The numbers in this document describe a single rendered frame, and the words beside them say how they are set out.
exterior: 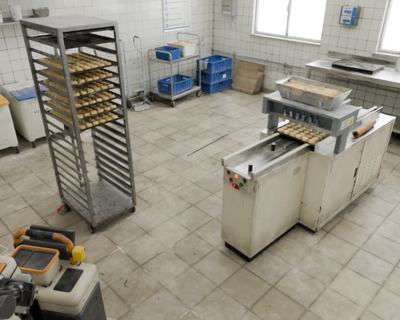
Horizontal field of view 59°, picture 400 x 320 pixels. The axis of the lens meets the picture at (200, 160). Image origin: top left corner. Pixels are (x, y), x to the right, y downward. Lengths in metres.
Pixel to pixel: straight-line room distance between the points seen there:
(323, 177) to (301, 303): 1.01
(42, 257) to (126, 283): 1.14
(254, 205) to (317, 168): 0.70
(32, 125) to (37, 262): 3.41
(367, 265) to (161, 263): 1.72
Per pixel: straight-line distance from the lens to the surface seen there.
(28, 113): 5.15
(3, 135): 5.12
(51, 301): 1.96
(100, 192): 3.80
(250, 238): 2.91
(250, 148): 2.91
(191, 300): 2.85
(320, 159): 3.07
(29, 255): 2.03
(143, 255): 3.20
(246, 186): 2.63
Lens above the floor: 2.19
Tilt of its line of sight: 29 degrees down
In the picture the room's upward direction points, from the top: straight up
